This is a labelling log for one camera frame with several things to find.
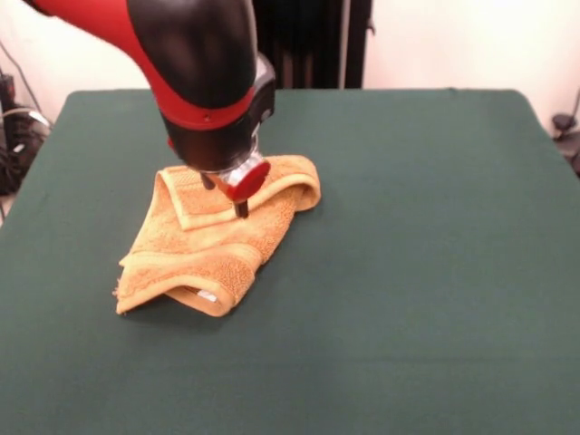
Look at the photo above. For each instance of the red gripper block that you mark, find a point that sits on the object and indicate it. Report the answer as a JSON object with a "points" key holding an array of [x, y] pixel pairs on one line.
{"points": [[247, 181]]}

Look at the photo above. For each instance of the tan terry towel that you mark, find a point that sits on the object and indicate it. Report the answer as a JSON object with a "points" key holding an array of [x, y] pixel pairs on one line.
{"points": [[213, 244]]}

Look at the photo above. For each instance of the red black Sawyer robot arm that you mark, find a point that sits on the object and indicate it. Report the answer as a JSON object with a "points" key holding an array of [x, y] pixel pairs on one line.
{"points": [[195, 68]]}

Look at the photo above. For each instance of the dark green table cloth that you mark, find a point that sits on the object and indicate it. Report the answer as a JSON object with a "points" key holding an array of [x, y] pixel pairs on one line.
{"points": [[408, 272]]}

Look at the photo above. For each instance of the black robot pedestal stand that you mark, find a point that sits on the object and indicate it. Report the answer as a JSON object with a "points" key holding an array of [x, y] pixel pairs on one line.
{"points": [[317, 45]]}

